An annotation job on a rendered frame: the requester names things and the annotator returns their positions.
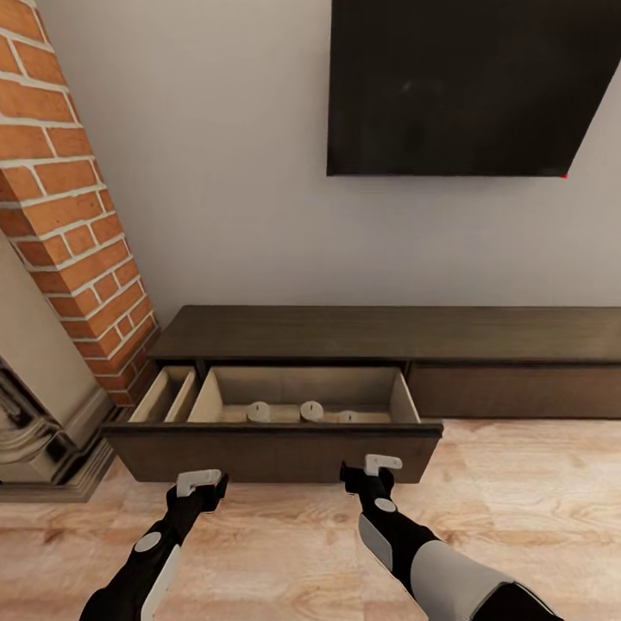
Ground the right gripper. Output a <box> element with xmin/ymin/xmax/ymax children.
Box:
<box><xmin>340</xmin><ymin>461</ymin><xmax>393</xmax><ymax>497</ymax></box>

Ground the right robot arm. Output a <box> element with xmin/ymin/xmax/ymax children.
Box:
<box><xmin>340</xmin><ymin>453</ymin><xmax>564</xmax><ymax>621</ymax></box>

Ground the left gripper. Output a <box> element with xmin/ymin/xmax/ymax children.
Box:
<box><xmin>166</xmin><ymin>473</ymin><xmax>229</xmax><ymax>525</ymax></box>

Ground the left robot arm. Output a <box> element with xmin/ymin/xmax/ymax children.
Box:
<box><xmin>79</xmin><ymin>469</ymin><xmax>229</xmax><ymax>621</ymax></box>

